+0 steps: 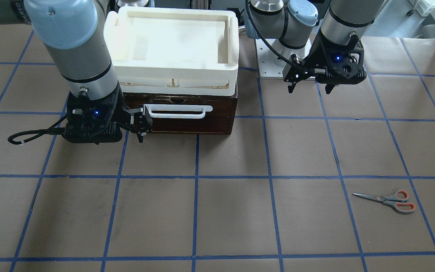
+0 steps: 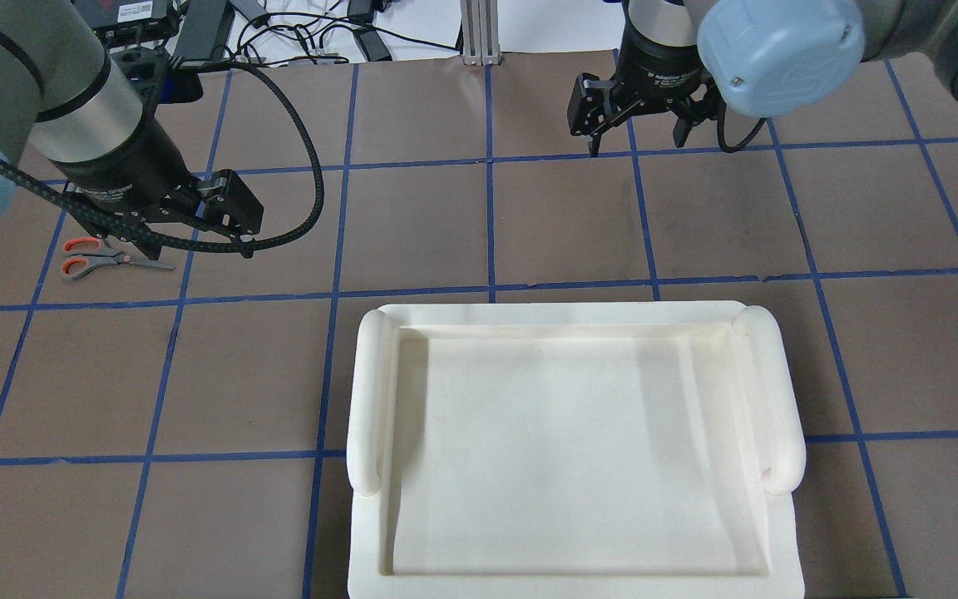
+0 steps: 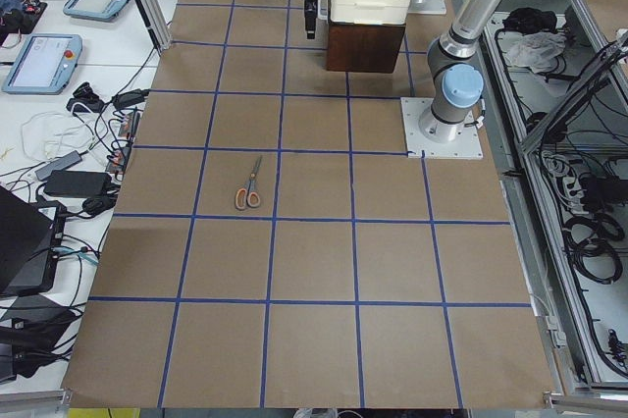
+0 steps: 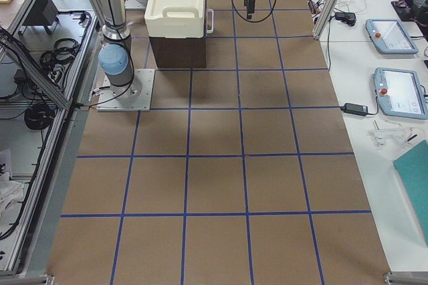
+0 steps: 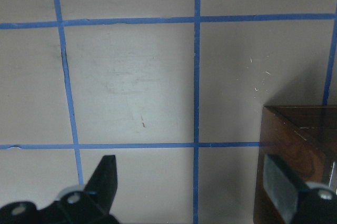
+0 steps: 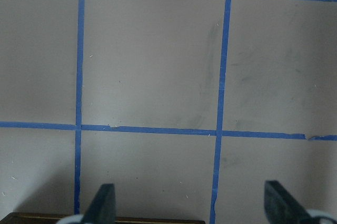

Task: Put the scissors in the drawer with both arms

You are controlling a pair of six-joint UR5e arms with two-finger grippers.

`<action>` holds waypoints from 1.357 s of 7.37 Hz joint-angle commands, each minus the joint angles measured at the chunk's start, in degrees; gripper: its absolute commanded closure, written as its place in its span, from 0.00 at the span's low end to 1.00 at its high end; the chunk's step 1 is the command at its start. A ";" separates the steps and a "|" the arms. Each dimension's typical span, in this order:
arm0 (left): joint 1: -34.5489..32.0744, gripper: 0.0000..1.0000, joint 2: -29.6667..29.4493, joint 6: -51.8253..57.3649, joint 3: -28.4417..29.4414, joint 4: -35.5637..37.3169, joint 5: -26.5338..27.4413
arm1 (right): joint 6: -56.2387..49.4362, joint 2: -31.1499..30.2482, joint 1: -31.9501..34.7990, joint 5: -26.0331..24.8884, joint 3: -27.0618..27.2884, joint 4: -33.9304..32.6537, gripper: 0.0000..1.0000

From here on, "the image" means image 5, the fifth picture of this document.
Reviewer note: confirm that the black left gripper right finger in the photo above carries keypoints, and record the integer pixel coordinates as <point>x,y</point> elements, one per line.
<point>296,200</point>

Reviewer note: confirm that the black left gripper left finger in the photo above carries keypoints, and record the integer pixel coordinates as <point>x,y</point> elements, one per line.
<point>88,204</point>

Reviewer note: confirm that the dark wooden drawer cabinet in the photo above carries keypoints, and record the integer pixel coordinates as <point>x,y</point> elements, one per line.
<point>305,138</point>

